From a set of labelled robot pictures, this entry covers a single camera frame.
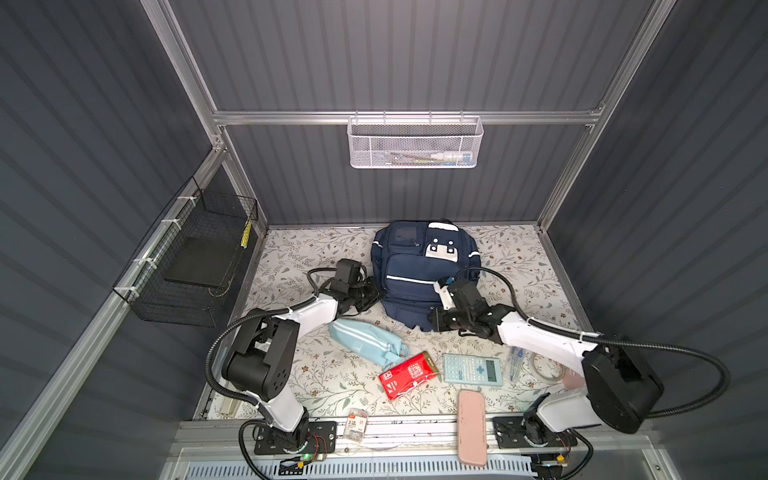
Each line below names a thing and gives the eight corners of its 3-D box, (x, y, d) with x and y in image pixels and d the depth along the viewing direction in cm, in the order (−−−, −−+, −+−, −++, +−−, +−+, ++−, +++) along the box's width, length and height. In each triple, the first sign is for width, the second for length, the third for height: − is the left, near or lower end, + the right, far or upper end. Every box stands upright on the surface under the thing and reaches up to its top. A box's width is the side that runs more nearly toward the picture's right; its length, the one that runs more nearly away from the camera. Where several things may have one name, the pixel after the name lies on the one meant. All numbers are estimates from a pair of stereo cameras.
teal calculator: (444, 382, 84) (445, 380, 82) (442, 355, 89) (443, 353, 87) (502, 386, 83) (504, 384, 81) (498, 359, 88) (500, 356, 86)
